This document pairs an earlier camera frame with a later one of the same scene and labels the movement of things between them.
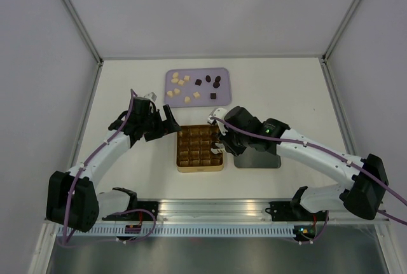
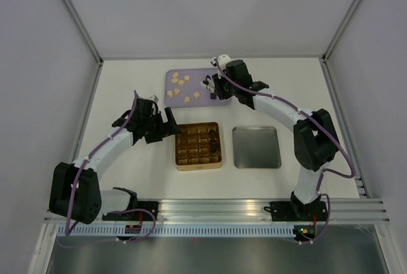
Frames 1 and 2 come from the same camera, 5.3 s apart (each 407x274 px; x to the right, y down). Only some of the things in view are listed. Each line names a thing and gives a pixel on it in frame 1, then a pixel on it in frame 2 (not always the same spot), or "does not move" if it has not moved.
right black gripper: (225, 140) → (217, 80)
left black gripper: (172, 126) does not move
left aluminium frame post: (75, 16) does not move
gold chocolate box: (194, 144) does not move
